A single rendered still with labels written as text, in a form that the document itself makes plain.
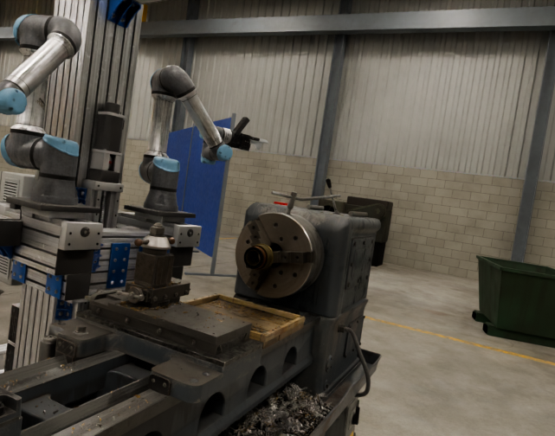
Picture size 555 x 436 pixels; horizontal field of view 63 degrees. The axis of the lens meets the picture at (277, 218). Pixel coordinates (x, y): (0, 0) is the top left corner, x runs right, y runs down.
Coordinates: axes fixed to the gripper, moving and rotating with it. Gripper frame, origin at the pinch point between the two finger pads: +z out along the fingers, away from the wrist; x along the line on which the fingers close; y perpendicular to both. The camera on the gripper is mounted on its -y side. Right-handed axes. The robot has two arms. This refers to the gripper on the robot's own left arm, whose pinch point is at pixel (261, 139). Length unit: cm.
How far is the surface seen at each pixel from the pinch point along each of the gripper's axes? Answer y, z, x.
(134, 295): 44, -93, 104
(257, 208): 27, -29, 54
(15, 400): 46, -122, 139
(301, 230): 28, -31, 87
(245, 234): 35, -42, 69
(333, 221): 24, -14, 84
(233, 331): 45, -76, 125
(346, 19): -330, 618, -712
